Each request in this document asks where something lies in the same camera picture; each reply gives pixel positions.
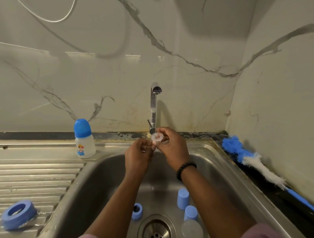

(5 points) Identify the person's left hand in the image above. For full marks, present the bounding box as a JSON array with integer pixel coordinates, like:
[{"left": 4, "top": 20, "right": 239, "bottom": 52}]
[{"left": 124, "top": 137, "right": 157, "bottom": 180}]

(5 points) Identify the person's right hand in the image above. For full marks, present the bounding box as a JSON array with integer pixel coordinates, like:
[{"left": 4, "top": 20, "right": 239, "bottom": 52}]
[{"left": 154, "top": 127, "right": 192, "bottom": 172}]

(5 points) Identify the clear silicone teat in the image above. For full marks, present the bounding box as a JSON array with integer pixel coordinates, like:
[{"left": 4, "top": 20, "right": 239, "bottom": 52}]
[{"left": 151, "top": 131, "right": 165, "bottom": 144}]

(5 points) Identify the blue cylindrical bottle cap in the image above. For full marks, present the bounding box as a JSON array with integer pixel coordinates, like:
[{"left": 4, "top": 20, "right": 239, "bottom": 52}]
[
  {"left": 184, "top": 205, "right": 199, "bottom": 221},
  {"left": 177, "top": 188, "right": 191, "bottom": 211}
]

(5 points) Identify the cartoon print baby bottle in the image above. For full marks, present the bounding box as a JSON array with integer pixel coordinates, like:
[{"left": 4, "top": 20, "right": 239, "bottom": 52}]
[{"left": 74, "top": 119, "right": 97, "bottom": 159}]

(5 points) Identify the blue and white bottle brush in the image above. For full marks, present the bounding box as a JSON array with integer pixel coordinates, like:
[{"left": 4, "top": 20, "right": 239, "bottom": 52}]
[{"left": 221, "top": 135, "right": 314, "bottom": 212}]

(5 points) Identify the translucent bottle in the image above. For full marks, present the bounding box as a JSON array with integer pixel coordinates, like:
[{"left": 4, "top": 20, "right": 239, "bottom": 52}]
[{"left": 181, "top": 219, "right": 204, "bottom": 238}]

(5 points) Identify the person's right forearm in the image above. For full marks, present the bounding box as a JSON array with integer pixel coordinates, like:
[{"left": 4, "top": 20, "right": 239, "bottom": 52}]
[{"left": 179, "top": 164, "right": 258, "bottom": 238}]

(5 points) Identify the person's left forearm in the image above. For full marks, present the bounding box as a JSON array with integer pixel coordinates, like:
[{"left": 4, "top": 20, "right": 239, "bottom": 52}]
[{"left": 84, "top": 173, "right": 148, "bottom": 238}]

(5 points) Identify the chrome sink faucet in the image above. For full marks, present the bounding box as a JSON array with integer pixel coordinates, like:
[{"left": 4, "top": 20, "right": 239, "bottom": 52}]
[{"left": 147, "top": 82, "right": 163, "bottom": 135}]

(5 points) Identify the metal sink drain strainer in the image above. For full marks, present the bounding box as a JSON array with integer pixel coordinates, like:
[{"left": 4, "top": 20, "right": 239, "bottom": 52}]
[{"left": 137, "top": 213, "right": 176, "bottom": 238}]

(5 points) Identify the black bead bracelet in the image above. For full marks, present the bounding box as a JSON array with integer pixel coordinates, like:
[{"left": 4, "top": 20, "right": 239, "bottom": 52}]
[{"left": 176, "top": 161, "right": 198, "bottom": 182}]

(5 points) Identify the white cable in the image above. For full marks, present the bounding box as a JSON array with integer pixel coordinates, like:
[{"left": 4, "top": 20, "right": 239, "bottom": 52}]
[{"left": 17, "top": 0, "right": 78, "bottom": 24}]

